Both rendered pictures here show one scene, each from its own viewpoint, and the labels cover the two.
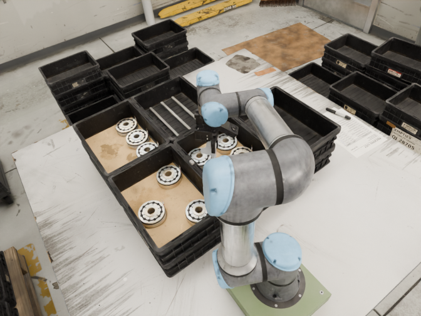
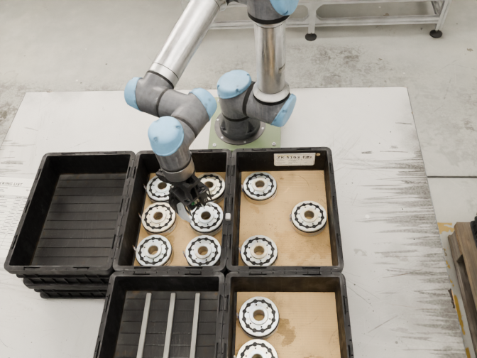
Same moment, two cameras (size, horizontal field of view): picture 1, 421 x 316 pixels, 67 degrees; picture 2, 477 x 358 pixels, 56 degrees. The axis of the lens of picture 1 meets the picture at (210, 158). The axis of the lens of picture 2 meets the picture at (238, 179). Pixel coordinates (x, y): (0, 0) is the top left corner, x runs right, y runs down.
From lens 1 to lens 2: 1.37 m
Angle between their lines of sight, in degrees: 72
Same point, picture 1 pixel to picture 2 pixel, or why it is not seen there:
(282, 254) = (238, 76)
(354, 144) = (23, 194)
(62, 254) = (434, 290)
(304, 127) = (52, 214)
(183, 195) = (260, 222)
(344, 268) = not seen: hidden behind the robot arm
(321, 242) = not seen: hidden behind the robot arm
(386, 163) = (34, 158)
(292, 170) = not seen: outside the picture
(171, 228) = (297, 194)
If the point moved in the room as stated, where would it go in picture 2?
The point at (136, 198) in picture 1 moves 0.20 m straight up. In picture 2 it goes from (314, 256) to (320, 221)
